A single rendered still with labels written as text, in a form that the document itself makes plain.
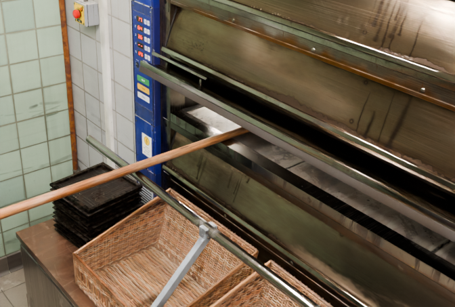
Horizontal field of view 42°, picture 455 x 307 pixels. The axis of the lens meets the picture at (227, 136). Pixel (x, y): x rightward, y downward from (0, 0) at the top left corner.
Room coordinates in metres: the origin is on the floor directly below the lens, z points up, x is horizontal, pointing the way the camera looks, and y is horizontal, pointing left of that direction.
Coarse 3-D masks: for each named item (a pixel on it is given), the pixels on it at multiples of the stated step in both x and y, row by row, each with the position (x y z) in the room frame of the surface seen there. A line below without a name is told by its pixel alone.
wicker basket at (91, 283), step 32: (128, 224) 2.01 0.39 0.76; (160, 224) 2.12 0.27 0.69; (192, 224) 2.01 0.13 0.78; (96, 256) 1.91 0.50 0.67; (128, 256) 2.01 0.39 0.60; (160, 256) 2.03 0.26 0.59; (224, 256) 1.85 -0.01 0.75; (256, 256) 1.75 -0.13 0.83; (96, 288) 1.72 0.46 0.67; (160, 288) 1.83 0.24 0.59; (192, 288) 1.84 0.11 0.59; (224, 288) 1.66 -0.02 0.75
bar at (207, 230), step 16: (96, 144) 1.93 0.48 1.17; (112, 160) 1.83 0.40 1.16; (144, 176) 1.71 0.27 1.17; (160, 192) 1.62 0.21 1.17; (176, 208) 1.55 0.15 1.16; (208, 224) 1.45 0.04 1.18; (208, 240) 1.44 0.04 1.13; (224, 240) 1.39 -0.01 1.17; (192, 256) 1.40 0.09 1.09; (240, 256) 1.32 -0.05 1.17; (176, 272) 1.38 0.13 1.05; (272, 272) 1.25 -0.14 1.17; (288, 288) 1.19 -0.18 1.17; (160, 304) 1.33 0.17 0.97; (304, 304) 1.14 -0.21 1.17
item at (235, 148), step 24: (192, 120) 2.15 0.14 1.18; (216, 144) 1.99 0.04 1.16; (240, 144) 1.96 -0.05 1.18; (264, 168) 1.80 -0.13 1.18; (288, 192) 1.70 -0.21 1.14; (312, 192) 1.65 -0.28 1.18; (336, 216) 1.55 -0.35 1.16; (360, 216) 1.53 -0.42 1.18; (384, 240) 1.42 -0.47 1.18; (408, 240) 1.42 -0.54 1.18; (408, 264) 1.35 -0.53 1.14; (432, 264) 1.31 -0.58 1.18
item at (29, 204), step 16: (240, 128) 2.04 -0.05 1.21; (192, 144) 1.89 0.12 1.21; (208, 144) 1.93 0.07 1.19; (144, 160) 1.76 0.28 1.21; (160, 160) 1.79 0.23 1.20; (96, 176) 1.64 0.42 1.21; (112, 176) 1.67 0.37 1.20; (48, 192) 1.54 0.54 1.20; (64, 192) 1.55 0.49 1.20; (16, 208) 1.46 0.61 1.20
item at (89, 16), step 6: (78, 0) 2.66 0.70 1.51; (90, 0) 2.67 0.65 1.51; (78, 6) 2.62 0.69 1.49; (84, 6) 2.58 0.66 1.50; (90, 6) 2.60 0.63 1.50; (96, 6) 2.62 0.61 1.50; (84, 12) 2.59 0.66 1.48; (90, 12) 2.60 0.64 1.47; (96, 12) 2.62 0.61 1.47; (78, 18) 2.63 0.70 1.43; (84, 18) 2.59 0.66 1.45; (90, 18) 2.60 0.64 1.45; (96, 18) 2.62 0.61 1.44; (84, 24) 2.59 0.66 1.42; (90, 24) 2.60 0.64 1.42; (96, 24) 2.62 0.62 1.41
